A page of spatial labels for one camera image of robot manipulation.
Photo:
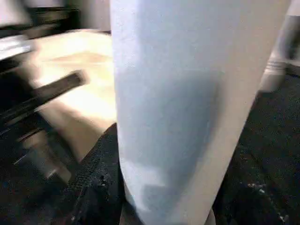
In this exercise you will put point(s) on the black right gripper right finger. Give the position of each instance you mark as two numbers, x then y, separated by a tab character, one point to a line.
264	187

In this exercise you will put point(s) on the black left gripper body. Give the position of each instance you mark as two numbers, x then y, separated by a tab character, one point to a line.
18	105

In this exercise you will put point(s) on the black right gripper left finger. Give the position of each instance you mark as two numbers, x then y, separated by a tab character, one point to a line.
100	178

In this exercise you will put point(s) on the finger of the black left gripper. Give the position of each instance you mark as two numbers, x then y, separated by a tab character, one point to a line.
63	86

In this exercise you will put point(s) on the white plastic table top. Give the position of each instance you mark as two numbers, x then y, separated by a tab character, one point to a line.
82	58

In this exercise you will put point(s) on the black work surface mat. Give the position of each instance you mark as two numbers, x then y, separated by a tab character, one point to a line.
281	105

